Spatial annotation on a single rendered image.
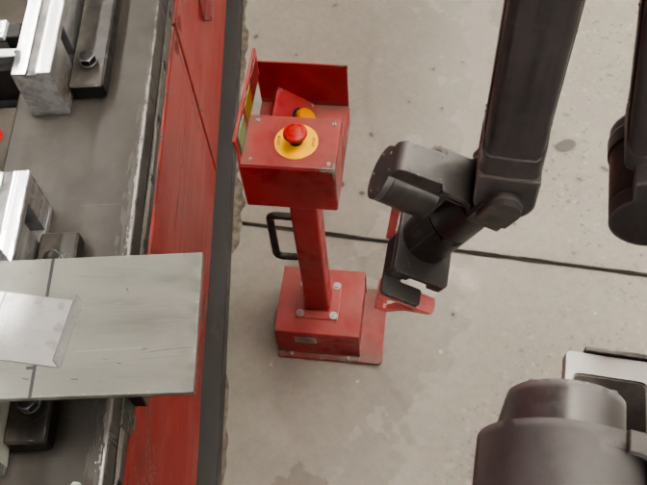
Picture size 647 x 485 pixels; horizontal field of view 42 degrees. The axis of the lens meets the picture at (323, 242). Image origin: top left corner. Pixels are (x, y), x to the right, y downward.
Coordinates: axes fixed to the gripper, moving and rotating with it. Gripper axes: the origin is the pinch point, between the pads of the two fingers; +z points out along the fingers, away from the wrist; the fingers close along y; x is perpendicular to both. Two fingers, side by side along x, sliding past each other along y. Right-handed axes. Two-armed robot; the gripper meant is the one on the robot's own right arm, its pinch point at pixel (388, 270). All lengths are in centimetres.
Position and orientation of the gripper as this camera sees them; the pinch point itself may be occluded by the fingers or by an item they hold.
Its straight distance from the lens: 101.2
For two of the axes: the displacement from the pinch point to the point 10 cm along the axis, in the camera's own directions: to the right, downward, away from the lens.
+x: 9.0, 3.5, 2.6
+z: -3.9, 4.0, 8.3
